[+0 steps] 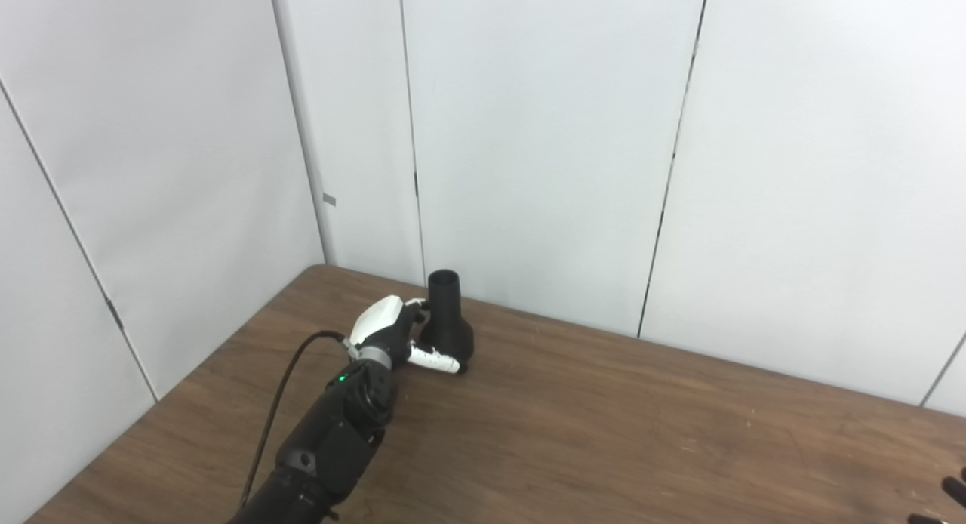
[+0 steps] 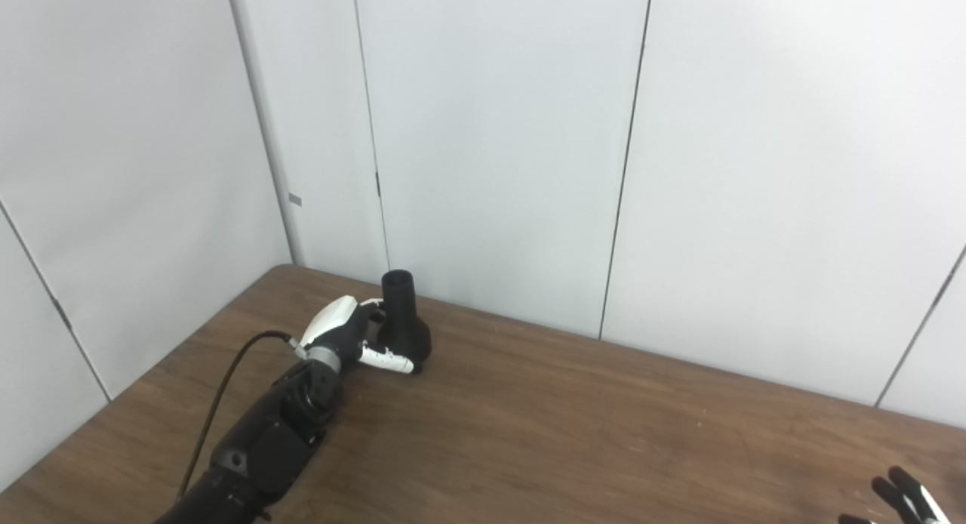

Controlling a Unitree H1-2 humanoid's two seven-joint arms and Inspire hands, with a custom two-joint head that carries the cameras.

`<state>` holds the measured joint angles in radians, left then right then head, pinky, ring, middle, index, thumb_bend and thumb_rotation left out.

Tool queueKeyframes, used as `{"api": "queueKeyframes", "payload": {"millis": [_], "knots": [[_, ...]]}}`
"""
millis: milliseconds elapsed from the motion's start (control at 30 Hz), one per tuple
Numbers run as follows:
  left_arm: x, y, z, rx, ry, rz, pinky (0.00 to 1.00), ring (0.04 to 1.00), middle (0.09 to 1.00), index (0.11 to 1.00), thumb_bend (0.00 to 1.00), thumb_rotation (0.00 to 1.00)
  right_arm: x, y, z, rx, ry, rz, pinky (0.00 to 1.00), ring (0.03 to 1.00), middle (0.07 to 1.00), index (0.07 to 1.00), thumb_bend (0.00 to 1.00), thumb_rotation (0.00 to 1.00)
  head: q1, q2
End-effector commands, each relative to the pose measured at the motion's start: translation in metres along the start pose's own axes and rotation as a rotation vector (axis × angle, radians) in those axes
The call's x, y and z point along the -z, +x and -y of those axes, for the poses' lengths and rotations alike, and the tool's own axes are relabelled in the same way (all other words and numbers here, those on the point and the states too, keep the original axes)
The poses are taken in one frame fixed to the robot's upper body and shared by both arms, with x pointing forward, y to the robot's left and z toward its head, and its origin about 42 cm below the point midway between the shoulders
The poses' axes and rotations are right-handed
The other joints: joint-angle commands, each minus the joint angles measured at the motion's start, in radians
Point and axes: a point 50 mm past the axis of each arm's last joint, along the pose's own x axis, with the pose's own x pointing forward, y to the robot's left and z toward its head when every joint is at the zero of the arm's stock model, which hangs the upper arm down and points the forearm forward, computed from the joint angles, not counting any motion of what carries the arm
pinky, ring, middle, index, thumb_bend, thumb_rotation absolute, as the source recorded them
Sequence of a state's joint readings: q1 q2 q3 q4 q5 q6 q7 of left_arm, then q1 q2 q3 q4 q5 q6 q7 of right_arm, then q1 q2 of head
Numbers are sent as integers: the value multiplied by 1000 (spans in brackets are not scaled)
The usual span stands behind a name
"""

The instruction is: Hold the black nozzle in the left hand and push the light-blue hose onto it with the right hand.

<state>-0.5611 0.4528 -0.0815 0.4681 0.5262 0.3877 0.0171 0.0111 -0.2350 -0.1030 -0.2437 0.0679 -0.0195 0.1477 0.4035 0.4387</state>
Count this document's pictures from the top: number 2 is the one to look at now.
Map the white corner post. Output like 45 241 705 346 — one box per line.
226 0 306 267

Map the black flared nozzle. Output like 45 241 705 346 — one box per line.
376 270 432 375

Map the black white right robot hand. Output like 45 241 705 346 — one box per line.
838 466 952 524

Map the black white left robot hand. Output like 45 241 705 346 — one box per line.
299 295 416 376

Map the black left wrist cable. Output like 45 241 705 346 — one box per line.
176 331 306 502

